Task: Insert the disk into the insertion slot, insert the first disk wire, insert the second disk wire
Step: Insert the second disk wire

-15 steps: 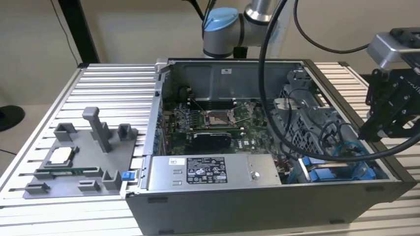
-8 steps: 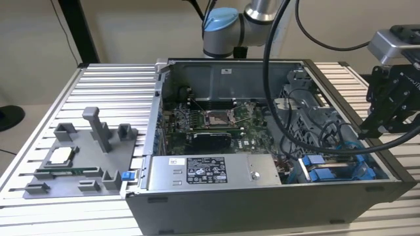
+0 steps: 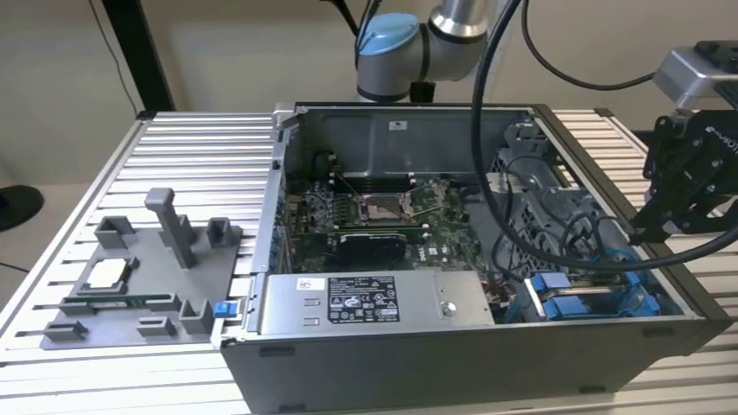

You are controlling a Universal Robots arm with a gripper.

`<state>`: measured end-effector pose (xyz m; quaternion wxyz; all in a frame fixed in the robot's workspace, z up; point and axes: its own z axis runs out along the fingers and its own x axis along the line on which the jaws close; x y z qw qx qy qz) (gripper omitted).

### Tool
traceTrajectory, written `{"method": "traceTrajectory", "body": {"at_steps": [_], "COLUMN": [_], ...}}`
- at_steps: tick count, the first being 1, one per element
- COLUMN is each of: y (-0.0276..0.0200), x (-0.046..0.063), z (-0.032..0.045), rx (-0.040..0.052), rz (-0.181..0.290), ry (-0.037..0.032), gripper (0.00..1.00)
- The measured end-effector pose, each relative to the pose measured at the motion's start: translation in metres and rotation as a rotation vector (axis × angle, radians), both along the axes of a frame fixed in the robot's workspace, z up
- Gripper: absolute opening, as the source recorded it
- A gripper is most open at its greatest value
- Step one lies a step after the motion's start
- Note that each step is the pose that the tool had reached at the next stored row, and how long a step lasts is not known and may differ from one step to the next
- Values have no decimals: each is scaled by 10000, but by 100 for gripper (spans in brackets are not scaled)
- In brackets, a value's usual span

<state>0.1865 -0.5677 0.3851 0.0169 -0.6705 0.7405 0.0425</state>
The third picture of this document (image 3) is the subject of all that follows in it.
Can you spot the silver power supply unit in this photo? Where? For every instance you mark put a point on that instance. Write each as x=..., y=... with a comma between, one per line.
x=289, y=302

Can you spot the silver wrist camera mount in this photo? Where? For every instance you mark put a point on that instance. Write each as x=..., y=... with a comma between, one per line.
x=686, y=78

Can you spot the white sticker in case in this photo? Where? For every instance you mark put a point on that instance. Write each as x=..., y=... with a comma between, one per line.
x=398, y=125

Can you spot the silver CPU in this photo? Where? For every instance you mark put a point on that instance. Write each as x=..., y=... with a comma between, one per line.
x=109, y=274

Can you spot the grey parts rack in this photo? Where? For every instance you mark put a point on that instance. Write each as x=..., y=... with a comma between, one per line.
x=173, y=294

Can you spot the black graphics card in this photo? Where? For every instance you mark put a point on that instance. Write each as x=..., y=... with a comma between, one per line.
x=369, y=250

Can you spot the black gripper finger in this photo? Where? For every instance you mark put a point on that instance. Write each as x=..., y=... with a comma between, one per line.
x=654, y=216
x=706, y=212

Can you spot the CPU socket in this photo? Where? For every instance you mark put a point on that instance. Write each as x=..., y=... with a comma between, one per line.
x=382, y=209

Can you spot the black upright frame post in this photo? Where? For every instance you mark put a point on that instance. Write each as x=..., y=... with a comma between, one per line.
x=138, y=52

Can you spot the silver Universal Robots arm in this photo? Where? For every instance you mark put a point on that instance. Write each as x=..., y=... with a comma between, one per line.
x=386, y=65

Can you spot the black RAM slots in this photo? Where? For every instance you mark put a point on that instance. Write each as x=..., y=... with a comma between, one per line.
x=376, y=181

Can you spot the grey metal disk bay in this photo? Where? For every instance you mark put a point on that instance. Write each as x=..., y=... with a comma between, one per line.
x=540, y=207

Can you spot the open black PC case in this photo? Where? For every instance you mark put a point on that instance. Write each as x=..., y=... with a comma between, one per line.
x=438, y=372

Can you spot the blue case latch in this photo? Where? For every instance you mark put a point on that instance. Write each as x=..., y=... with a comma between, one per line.
x=223, y=310

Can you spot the green RAM stick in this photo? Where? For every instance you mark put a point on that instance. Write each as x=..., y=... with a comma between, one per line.
x=138, y=300

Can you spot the green motherboard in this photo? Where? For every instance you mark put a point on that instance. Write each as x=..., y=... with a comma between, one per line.
x=438, y=242

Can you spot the black round stand base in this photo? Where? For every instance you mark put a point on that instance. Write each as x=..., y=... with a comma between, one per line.
x=18, y=207

